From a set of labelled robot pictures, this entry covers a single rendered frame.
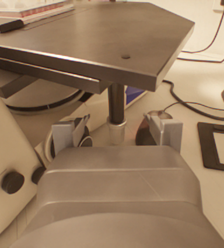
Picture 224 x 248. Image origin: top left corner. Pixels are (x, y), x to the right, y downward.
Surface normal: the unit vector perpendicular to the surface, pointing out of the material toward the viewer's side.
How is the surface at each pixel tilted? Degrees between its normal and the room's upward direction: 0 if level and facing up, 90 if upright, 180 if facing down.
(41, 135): 0
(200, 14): 90
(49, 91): 0
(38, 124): 0
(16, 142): 90
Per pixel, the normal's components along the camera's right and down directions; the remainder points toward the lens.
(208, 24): -0.48, 0.60
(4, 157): 0.88, 0.29
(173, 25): -0.04, -0.74
